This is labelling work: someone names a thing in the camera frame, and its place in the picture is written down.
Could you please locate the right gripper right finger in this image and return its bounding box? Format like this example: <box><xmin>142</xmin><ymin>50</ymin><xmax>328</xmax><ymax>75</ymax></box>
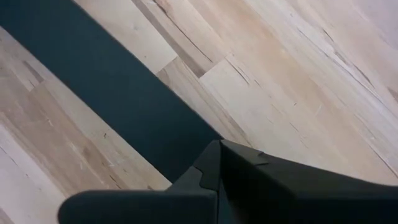
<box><xmin>219</xmin><ymin>139</ymin><xmax>398</xmax><ymax>224</ymax></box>

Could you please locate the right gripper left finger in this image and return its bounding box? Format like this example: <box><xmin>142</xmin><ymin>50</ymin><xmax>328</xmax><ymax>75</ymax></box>
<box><xmin>57</xmin><ymin>139</ymin><xmax>222</xmax><ymax>224</ymax></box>

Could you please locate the black duct cover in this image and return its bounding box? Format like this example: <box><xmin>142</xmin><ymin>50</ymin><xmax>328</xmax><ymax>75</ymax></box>
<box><xmin>0</xmin><ymin>0</ymin><xmax>224</xmax><ymax>184</ymax></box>

